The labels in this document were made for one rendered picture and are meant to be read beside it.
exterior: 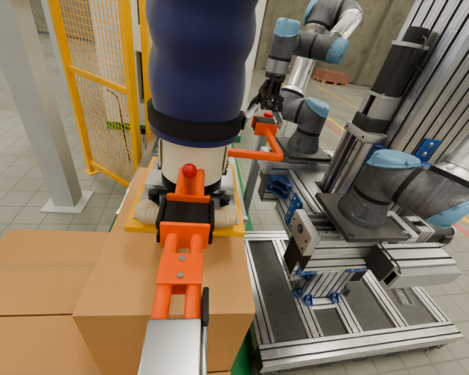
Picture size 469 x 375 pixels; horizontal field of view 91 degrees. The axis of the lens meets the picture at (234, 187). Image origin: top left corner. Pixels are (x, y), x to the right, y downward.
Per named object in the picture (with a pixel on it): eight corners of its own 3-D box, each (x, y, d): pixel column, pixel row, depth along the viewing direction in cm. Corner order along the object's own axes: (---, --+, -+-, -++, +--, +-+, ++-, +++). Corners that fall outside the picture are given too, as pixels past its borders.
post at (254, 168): (237, 220, 217) (261, 117, 159) (243, 220, 218) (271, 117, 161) (237, 225, 211) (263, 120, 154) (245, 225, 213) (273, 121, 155)
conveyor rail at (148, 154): (169, 108, 316) (170, 94, 305) (173, 109, 317) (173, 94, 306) (120, 236, 131) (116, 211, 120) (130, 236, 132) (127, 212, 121)
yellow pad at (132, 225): (152, 160, 81) (152, 147, 78) (181, 163, 83) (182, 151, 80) (123, 232, 54) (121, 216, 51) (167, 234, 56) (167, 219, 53)
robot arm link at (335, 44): (363, 31, 104) (336, 75, 78) (339, 27, 108) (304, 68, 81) (376, -1, 95) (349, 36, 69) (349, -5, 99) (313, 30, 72)
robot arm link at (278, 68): (266, 56, 79) (288, 60, 80) (263, 71, 81) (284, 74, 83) (271, 59, 73) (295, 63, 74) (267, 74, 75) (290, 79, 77)
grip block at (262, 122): (250, 126, 95) (253, 114, 92) (270, 129, 97) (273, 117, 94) (254, 135, 88) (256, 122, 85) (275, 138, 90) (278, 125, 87)
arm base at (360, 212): (364, 199, 86) (378, 178, 81) (392, 229, 74) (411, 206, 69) (329, 199, 83) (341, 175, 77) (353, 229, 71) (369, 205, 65)
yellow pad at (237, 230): (206, 165, 84) (207, 153, 82) (233, 168, 86) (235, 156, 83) (205, 236, 57) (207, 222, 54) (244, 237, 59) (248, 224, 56)
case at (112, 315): (145, 232, 119) (139, 167, 96) (221, 236, 126) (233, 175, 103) (102, 378, 71) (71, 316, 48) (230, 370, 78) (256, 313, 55)
